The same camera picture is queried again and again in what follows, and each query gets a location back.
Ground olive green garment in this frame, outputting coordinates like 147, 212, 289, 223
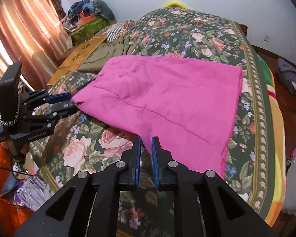
78, 39, 132, 72

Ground green patterned box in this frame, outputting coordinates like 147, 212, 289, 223
70, 17, 112, 43

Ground yellow plush object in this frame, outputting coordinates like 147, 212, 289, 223
163, 0, 189, 8

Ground flat cardboard box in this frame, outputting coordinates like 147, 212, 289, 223
48, 36, 107, 85

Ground orange yellow bed sheet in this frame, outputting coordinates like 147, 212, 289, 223
255, 53, 287, 228

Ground floral bed blanket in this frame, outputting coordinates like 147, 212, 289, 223
27, 7, 287, 237

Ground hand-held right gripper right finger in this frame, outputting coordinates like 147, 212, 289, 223
151, 136, 275, 237

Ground pink striped curtain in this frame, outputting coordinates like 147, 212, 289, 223
0, 0, 73, 97

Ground pile of colourful clothes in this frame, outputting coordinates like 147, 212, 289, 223
63, 0, 117, 31

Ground pink pants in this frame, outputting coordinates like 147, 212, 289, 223
71, 54, 244, 179

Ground person's left hand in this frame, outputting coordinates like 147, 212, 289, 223
0, 141, 30, 156

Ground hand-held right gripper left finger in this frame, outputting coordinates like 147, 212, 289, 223
15, 136, 142, 237

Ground person's left forearm orange sleeve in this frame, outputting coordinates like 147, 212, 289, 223
0, 138, 36, 236

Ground grey crumpled cloth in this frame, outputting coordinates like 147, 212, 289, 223
16, 175, 53, 211

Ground striped cloth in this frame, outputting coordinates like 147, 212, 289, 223
106, 20, 137, 43

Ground grey bag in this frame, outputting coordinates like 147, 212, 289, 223
277, 57, 296, 95

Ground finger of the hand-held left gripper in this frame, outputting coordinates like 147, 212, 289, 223
22, 89, 72, 109
24, 104, 79, 129

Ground black cable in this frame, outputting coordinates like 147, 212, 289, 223
0, 156, 31, 181

